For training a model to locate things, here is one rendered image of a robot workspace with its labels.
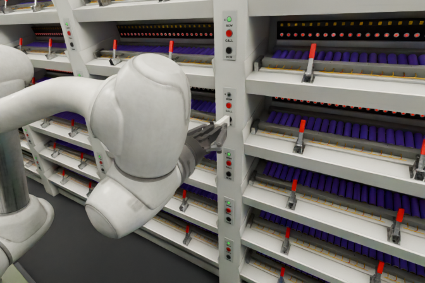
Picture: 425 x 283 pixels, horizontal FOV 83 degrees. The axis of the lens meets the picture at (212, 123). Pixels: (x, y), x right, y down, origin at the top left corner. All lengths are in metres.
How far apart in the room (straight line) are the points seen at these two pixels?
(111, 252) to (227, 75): 1.15
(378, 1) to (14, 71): 0.88
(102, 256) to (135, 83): 1.29
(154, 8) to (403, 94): 0.68
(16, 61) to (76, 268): 1.03
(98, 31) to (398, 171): 1.14
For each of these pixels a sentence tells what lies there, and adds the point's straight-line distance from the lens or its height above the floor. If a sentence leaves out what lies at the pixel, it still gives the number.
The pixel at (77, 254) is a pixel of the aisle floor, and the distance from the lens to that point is 1.58.
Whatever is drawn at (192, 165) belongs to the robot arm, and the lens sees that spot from 0.51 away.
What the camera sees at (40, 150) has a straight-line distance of 1.91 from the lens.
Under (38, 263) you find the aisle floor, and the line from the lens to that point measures 1.65.
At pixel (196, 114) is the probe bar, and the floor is 0.79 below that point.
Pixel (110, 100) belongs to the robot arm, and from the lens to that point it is 0.33.
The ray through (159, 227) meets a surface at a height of 0.16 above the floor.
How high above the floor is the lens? 1.10
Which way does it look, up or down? 23 degrees down
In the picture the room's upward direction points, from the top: 2 degrees counter-clockwise
